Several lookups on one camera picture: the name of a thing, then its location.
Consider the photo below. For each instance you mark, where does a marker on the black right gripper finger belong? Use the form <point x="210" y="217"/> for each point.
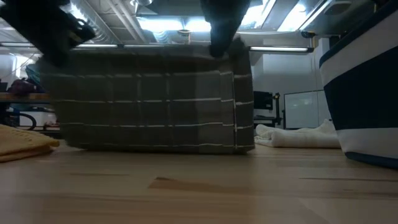
<point x="222" y="43"/>

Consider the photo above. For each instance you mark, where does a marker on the grey checked towel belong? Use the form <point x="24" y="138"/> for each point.
<point x="149" y="102"/>

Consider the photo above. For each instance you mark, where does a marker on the white grid-lined towel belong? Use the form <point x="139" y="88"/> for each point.
<point x="295" y="137"/>

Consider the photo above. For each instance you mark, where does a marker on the mustard yellow towel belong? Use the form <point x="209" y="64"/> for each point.
<point x="21" y="143"/>

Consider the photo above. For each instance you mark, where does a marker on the long LED light bar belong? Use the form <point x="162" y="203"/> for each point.
<point x="280" y="48"/>

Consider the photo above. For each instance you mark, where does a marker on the maroon bag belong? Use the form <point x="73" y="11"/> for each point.
<point x="21" y="87"/>

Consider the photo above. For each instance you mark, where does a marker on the black computer monitor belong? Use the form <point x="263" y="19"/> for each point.
<point x="262" y="99"/>

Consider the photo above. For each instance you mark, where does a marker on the wooden background table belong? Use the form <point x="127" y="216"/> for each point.
<point x="21" y="97"/>

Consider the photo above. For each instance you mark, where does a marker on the whiteboard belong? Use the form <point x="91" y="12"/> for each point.
<point x="306" y="109"/>

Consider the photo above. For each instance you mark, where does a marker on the navy and white fabric basket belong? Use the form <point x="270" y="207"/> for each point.
<point x="367" y="93"/>

